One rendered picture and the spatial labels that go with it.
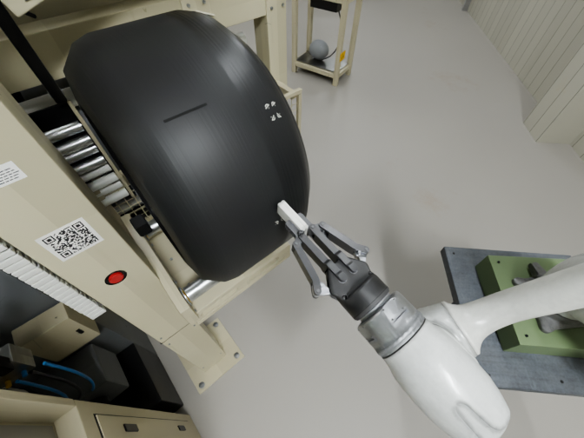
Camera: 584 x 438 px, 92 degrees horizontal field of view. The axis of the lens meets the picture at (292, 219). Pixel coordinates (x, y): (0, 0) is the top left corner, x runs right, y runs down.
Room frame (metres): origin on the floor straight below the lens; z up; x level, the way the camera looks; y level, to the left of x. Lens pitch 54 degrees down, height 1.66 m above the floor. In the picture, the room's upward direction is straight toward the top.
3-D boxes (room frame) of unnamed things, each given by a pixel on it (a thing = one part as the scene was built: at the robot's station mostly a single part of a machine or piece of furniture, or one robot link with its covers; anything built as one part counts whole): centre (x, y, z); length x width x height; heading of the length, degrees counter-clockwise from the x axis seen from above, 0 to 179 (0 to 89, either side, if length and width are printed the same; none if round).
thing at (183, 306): (0.39, 0.40, 0.90); 0.40 x 0.03 x 0.10; 41
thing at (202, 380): (0.33, 0.44, 0.01); 0.27 x 0.27 x 0.02; 41
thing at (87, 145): (0.65, 0.68, 1.05); 0.20 x 0.15 x 0.30; 131
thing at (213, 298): (0.40, 0.17, 0.83); 0.36 x 0.09 x 0.06; 131
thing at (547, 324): (0.35, -0.85, 0.77); 0.22 x 0.18 x 0.06; 6
